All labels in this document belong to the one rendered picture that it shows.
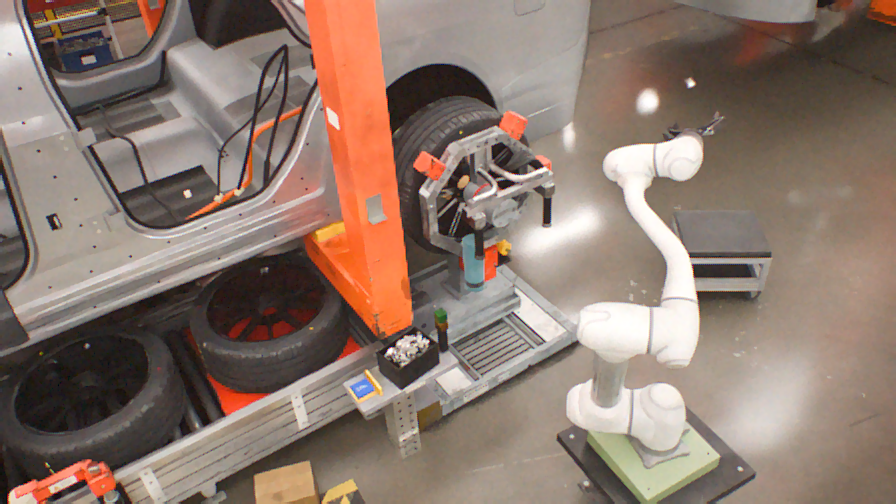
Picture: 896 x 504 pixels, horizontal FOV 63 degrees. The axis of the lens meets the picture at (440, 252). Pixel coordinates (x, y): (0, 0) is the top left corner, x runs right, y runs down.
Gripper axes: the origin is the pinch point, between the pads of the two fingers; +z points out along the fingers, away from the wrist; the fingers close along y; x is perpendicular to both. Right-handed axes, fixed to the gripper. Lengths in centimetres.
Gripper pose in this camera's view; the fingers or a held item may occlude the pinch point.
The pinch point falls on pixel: (696, 120)
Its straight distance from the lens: 266.4
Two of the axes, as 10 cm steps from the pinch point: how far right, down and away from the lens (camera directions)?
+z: 3.9, -4.9, 7.8
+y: 8.5, -1.4, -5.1
